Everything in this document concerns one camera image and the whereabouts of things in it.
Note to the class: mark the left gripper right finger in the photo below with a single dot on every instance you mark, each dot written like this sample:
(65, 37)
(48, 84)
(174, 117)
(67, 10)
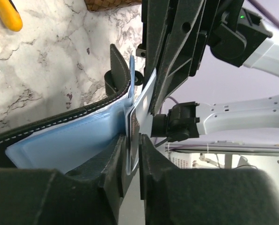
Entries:
(175, 196)

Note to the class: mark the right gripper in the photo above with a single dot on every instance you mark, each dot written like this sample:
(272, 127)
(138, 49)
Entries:
(231, 44)

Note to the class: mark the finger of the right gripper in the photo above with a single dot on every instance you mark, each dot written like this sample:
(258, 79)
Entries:
(157, 16)

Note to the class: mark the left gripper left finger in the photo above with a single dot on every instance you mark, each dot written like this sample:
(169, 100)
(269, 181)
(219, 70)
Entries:
(88, 195)

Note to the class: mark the grey credit card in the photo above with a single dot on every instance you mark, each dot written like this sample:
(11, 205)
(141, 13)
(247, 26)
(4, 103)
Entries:
(132, 139)

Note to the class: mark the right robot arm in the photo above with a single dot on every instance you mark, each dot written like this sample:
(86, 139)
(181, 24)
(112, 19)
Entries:
(190, 120)

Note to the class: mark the brown wicker tray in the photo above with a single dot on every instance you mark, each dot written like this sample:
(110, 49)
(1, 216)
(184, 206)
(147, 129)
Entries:
(102, 5)

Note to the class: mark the yellow black pliers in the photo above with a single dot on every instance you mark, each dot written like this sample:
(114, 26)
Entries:
(9, 16)

